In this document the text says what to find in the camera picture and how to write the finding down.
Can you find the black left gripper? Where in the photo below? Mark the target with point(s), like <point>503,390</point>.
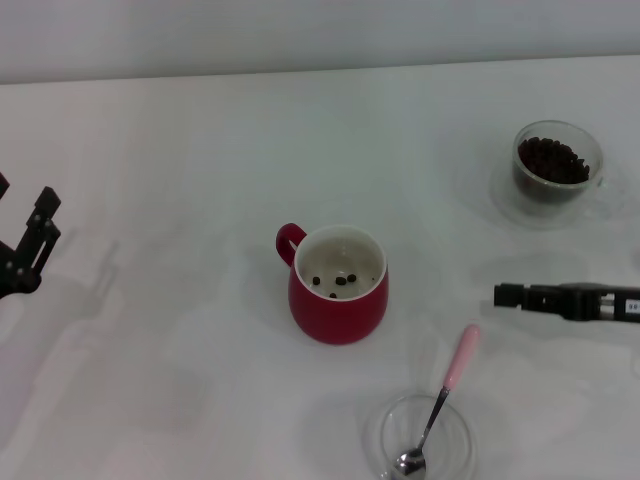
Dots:
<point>7,275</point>

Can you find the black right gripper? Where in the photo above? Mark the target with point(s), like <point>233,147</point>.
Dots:
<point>600,302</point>

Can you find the clear glass saucer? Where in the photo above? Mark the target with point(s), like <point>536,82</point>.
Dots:
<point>505,205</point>

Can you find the clear glass dish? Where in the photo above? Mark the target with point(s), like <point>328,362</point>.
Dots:
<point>450,435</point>

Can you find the red ceramic mug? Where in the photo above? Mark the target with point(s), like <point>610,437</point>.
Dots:
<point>340,320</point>

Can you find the pile of coffee beans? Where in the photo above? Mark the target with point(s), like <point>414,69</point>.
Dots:
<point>552,160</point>

